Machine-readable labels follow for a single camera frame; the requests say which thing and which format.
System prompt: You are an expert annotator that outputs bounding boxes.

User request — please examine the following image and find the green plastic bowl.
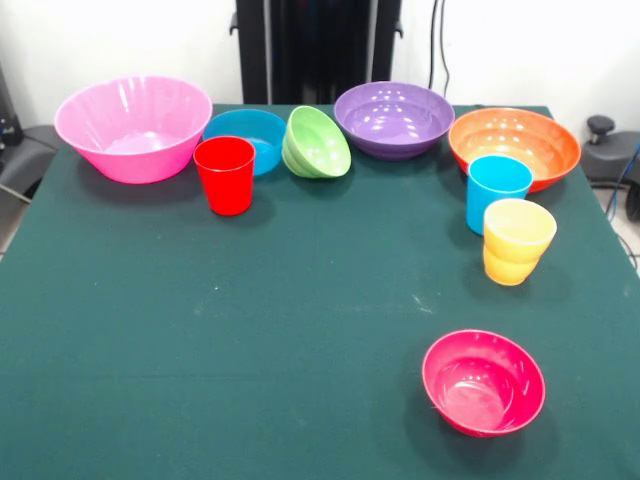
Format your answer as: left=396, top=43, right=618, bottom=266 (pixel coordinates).
left=281, top=105, right=352, bottom=179

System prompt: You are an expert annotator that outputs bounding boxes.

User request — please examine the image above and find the red plastic cup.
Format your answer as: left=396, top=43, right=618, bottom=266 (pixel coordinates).
left=192, top=135, right=257, bottom=217

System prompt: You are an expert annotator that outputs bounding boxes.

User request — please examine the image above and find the magenta plastic bowl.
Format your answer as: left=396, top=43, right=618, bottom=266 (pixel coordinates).
left=421, top=328, right=547, bottom=439

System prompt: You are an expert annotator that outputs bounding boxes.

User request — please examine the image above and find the dark green table cloth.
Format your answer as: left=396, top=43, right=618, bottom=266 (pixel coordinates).
left=0, top=102, right=640, bottom=480

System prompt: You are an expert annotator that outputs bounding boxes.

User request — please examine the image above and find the blue plastic bowl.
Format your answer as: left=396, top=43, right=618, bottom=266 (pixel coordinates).
left=202, top=108, right=287, bottom=177

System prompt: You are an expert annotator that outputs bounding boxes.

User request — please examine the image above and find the purple plastic bowl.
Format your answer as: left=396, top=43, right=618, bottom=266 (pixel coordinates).
left=333, top=81, right=456, bottom=162

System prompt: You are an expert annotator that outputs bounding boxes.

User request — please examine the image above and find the blue plastic cup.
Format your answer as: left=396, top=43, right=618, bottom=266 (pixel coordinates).
left=465, top=154, right=534, bottom=237

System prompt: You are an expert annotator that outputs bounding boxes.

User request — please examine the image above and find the yellow plastic cup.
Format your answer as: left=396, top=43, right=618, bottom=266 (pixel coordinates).
left=482, top=198, right=558, bottom=287

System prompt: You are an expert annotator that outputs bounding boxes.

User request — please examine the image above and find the large pink plastic bowl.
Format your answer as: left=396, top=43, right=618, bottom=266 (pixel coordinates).
left=53, top=74, right=214, bottom=185

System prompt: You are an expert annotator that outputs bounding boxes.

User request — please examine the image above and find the orange plastic bowl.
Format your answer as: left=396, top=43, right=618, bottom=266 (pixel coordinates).
left=447, top=107, right=582, bottom=194

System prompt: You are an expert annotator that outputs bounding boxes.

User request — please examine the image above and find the black knobbed stand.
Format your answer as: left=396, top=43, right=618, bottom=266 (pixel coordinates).
left=581, top=114, right=640, bottom=224

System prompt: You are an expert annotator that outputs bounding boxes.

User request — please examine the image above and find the black grey chair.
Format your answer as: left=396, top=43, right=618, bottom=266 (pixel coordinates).
left=0, top=64, right=62, bottom=204

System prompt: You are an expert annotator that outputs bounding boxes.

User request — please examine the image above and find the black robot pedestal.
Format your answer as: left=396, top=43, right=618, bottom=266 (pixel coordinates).
left=229, top=0, right=404, bottom=106

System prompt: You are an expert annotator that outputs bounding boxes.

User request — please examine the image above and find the black hanging cable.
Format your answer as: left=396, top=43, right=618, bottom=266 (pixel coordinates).
left=428, top=0, right=439, bottom=92
left=439, top=0, right=452, bottom=97

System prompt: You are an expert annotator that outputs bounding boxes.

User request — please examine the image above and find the blue cable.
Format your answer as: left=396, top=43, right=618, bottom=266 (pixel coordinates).
left=605, top=142, right=640, bottom=219

